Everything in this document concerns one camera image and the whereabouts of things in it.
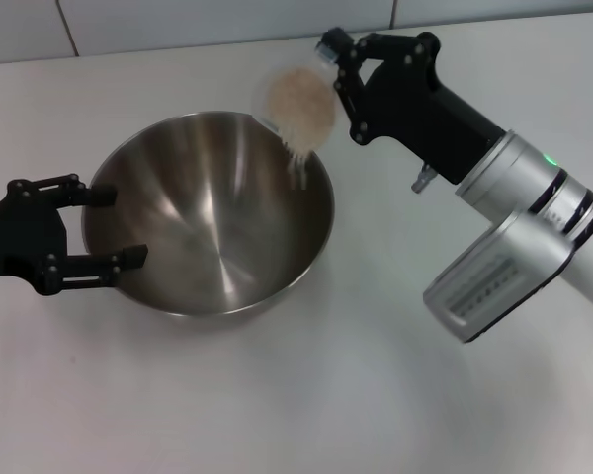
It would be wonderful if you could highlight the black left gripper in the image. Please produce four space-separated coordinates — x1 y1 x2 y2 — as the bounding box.
0 172 150 298

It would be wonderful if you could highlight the clear plastic cup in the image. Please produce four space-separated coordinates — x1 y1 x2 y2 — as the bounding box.
251 46 339 155

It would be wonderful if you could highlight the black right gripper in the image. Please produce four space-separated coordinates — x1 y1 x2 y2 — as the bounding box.
315 28 506 186

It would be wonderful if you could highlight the stainless steel mixing bowl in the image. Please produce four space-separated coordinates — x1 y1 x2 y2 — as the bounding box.
81 111 337 320

